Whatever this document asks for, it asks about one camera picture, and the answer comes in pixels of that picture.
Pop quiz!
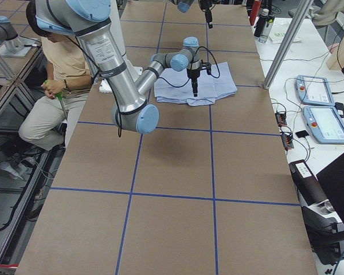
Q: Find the upper teach pendant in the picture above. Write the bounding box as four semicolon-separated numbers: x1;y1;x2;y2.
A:
295;74;335;106

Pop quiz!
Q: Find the green handled screwdriver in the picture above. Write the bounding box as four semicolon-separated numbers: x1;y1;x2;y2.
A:
42;80;68;120

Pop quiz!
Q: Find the lower teach pendant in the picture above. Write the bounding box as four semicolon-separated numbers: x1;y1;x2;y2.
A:
303;105;344;144

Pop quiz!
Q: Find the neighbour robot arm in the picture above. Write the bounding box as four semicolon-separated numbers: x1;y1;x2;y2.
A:
0;15;32;58

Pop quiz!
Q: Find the red bottle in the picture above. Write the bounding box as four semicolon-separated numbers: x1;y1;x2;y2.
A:
249;0;261;25

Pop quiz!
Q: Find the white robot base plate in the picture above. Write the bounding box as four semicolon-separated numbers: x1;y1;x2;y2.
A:
98;67;146;94

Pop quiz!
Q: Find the black smartphone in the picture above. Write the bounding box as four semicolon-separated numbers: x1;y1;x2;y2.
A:
295;130;309;138

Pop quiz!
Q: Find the aluminium frame post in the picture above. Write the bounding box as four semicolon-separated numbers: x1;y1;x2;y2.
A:
263;0;313;90

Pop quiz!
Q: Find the teach pendant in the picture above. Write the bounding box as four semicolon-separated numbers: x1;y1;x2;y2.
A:
295;74;335;106
303;105;344;144

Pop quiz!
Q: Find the black monitor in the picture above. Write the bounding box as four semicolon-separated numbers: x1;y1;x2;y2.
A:
316;153;344;223

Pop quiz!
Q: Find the blue striped button shirt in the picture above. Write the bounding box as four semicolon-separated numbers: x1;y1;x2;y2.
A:
154;62;237;107

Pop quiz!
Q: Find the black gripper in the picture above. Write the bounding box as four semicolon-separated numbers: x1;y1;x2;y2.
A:
186;60;212;97
199;0;213;29

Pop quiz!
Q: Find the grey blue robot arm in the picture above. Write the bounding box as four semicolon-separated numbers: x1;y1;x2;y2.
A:
170;0;213;29
36;1;211;134

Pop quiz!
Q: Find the seated person beige shirt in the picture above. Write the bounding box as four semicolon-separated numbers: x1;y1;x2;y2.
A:
18;1;104;151

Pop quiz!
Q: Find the black water bottle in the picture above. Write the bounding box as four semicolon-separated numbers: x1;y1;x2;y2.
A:
253;9;269;38

